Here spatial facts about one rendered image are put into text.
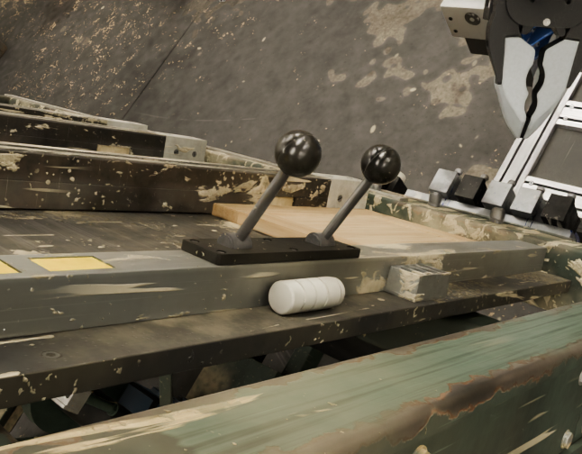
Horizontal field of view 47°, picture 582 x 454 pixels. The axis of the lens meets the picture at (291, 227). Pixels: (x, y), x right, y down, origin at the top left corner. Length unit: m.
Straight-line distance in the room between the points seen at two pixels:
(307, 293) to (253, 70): 2.78
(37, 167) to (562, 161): 1.59
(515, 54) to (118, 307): 0.39
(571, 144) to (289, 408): 1.90
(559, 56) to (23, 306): 0.47
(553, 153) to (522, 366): 1.73
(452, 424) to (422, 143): 2.25
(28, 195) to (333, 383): 0.59
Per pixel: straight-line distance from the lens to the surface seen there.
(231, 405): 0.28
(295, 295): 0.57
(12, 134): 1.38
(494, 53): 0.62
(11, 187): 0.84
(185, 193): 0.98
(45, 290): 0.46
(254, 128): 3.05
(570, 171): 2.09
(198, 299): 0.54
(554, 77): 0.64
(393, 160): 0.62
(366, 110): 2.79
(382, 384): 0.34
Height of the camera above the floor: 1.91
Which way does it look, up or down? 47 degrees down
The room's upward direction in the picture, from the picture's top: 43 degrees counter-clockwise
